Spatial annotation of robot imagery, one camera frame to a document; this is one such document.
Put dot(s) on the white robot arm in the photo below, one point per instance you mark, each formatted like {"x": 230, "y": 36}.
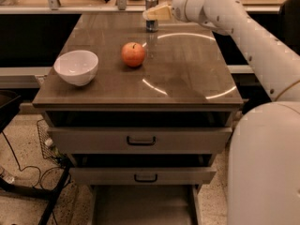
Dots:
{"x": 264, "y": 157}

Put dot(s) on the red apple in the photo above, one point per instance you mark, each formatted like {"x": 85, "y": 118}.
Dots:
{"x": 133, "y": 54}

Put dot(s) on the grey drawer cabinet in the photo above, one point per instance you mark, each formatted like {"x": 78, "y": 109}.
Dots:
{"x": 183, "y": 82}

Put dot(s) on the redbull can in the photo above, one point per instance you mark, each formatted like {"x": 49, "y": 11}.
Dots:
{"x": 151, "y": 21}

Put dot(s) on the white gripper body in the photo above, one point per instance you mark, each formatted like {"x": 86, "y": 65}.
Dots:
{"x": 178, "y": 6}

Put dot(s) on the grey drawer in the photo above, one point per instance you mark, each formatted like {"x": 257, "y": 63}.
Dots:
{"x": 143, "y": 176}
{"x": 133, "y": 140}

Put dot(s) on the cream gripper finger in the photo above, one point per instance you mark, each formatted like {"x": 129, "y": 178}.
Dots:
{"x": 159, "y": 12}

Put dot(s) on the white bowl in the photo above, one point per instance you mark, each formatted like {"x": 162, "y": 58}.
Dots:
{"x": 77, "y": 67}

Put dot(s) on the wire mesh basket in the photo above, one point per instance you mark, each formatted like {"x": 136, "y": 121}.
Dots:
{"x": 48, "y": 148}

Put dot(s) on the lower grey drawer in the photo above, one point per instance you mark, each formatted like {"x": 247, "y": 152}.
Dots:
{"x": 143, "y": 176}

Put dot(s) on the upper grey drawer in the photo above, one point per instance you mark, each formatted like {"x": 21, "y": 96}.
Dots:
{"x": 133, "y": 140}

